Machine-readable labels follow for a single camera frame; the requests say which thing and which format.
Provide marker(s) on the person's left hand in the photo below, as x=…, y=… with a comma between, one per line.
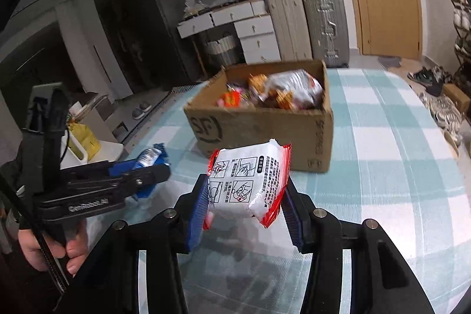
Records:
x=75, y=247

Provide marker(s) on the black refrigerator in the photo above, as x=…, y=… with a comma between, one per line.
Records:
x=162, y=34

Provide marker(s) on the metal shoe rack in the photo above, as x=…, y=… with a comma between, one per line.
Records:
x=464, y=71

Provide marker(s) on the black sneaker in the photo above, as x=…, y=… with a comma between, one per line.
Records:
x=419, y=75
x=439, y=84

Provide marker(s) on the white patterned sandals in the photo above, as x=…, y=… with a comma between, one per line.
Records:
x=441, y=113

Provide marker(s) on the white side cabinet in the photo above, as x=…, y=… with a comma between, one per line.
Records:
x=108, y=137

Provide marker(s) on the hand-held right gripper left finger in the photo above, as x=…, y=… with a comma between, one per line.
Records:
x=198, y=211

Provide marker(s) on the small cardboard box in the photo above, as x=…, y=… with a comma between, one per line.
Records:
x=456, y=95

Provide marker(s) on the white red-edged snack packet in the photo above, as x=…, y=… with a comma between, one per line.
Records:
x=246, y=181

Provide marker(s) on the grey white woven basket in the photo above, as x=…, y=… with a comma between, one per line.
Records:
x=220, y=51

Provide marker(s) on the brown cardboard box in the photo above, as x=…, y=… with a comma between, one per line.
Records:
x=257, y=137

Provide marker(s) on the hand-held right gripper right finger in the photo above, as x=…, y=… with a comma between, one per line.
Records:
x=294, y=222

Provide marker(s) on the grey slipper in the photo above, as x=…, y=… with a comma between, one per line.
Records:
x=145, y=106
x=138, y=114

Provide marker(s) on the grey doormat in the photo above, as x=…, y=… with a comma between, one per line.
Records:
x=389, y=62

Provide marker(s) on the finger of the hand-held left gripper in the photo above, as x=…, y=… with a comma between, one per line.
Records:
x=140, y=179
x=117, y=167

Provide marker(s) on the silver suitcase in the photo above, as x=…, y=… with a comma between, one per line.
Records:
x=325, y=27

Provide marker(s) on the blue cookie packet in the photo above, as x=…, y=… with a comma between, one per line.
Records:
x=149, y=155

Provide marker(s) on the small dark stool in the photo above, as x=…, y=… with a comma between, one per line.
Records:
x=119, y=134

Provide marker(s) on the white drawer cabinet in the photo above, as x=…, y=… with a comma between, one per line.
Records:
x=257, y=41

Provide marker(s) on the dark wardrobe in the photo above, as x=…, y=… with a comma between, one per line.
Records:
x=110, y=23

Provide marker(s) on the beige suitcase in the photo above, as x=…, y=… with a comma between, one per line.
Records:
x=289, y=27

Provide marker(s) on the white dressing table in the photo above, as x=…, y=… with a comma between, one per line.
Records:
x=228, y=16

